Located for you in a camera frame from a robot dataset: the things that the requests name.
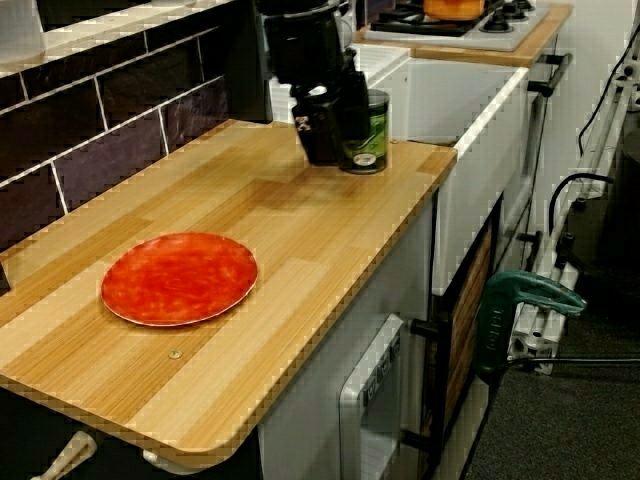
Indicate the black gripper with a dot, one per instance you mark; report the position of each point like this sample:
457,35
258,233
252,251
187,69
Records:
330,90

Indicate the grey toy dishwasher door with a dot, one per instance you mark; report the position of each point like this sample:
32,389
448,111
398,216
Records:
360,400

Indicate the orange red round plate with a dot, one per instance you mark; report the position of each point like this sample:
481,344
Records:
180,280

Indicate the black bin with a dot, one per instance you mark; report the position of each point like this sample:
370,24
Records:
622,225

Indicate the black metal crate frame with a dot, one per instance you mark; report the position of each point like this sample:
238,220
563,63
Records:
439,360

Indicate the cream plastic hook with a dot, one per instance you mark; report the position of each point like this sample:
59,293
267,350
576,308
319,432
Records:
160,460
75,447

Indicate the green pea can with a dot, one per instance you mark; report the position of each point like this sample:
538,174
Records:
378,125

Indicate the white plastic jar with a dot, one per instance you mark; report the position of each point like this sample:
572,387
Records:
20,25

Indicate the orange toy pot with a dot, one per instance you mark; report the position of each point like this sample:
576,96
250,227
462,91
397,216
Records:
452,9

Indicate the grey toy stove top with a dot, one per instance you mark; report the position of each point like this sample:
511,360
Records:
500,37

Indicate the wooden slat crate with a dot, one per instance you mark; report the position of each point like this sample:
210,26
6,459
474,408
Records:
467,325

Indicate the aluminium extrusion frame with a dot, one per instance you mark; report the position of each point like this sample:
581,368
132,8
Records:
532,345

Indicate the dark tiled backsplash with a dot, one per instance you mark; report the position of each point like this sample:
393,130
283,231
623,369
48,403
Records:
75,125

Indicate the white toy sink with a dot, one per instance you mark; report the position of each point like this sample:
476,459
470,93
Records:
480,190

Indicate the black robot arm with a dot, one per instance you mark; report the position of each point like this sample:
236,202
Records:
305,45

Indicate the green bar clamp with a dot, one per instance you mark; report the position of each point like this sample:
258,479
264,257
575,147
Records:
500,300

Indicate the white toy kitchen cabinet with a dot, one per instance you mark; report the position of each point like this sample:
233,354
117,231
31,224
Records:
300,425

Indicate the dark upright kitchen panel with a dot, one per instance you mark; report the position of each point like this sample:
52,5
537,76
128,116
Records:
245,75

